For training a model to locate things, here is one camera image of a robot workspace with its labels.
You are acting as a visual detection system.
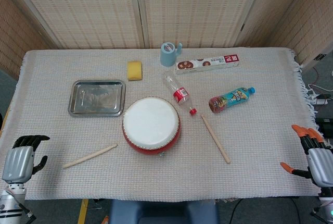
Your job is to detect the orange-tipped right robot hand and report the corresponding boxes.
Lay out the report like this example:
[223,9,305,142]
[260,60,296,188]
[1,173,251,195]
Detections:
[280,124,333,196]

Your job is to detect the light blue mug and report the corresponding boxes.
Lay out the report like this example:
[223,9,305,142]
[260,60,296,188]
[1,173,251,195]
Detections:
[159,42,183,67]

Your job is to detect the white power strip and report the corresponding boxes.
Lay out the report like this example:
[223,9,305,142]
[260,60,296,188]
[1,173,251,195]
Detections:
[310,96,329,106]

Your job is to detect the bamboo folding screen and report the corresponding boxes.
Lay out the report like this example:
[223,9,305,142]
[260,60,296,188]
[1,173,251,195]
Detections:
[0,0,333,79]

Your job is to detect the black equipment box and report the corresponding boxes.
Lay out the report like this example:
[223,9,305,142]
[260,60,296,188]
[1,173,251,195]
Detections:
[315,116,333,141]

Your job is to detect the long white cookie-print box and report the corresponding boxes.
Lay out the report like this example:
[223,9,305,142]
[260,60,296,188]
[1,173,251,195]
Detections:
[175,53,240,75]

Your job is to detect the colourful drink bottle blue cap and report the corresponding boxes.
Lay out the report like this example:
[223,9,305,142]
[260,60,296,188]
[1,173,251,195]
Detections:
[208,86,256,115]

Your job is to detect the black floor cable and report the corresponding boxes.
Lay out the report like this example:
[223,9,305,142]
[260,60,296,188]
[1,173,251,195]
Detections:
[229,199,245,224]

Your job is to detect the empty clear bottle red label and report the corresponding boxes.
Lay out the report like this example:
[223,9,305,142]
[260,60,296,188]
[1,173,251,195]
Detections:
[162,70,198,116]

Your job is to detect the red drum white head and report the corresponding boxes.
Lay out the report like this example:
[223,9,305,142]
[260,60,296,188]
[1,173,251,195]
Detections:
[122,96,181,157]

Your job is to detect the white woven tablecloth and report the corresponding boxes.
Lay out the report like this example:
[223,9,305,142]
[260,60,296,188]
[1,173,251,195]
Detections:
[0,47,326,201]

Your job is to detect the white floor cable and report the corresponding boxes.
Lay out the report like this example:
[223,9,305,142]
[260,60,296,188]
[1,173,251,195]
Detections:
[308,83,333,96]

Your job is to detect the wooden drumstick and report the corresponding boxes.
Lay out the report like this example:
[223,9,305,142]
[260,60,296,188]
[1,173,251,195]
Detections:
[62,143,118,169]
[200,114,232,164]

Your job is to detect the yellow sponge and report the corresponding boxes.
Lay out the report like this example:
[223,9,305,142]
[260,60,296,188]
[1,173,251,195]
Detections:
[127,60,143,81]

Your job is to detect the blue padded seat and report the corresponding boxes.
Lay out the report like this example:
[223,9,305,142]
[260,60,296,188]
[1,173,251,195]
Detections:
[108,198,221,224]

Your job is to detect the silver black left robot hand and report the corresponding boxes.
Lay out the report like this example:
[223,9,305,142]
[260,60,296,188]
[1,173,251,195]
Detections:
[2,134,50,184]

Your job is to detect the stainless steel tray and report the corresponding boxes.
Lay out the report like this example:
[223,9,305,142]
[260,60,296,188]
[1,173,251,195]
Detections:
[68,79,126,118]

